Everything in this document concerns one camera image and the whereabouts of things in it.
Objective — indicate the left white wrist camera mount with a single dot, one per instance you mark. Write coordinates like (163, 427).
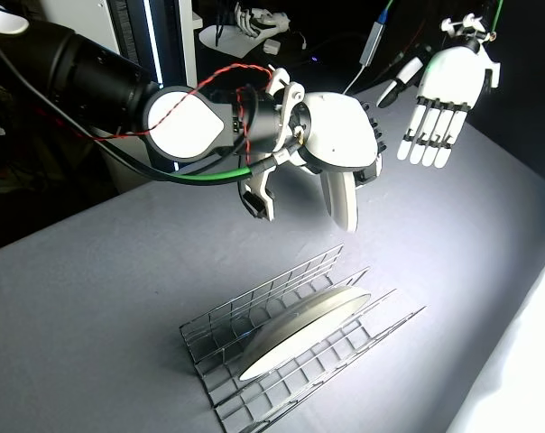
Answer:
(493, 74)

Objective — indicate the black device with blue light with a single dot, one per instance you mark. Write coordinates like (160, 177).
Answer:
(295, 56)

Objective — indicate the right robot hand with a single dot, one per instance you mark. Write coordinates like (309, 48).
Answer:
(340, 131)

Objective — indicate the small white power adapter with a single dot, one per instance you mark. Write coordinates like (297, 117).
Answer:
(271, 46)

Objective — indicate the white robot column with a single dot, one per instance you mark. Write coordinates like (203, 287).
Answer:
(92, 22)

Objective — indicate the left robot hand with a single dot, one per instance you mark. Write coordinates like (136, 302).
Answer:
(453, 76)

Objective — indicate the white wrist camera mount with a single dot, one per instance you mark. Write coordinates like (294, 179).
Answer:
(493, 74)
(290, 94)

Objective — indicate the silver usb adapter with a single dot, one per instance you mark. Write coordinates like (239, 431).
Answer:
(372, 43)

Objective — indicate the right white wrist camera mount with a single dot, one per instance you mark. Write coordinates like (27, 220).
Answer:
(290, 94)

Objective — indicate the white model hand base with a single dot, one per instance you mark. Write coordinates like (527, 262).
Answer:
(227, 40)

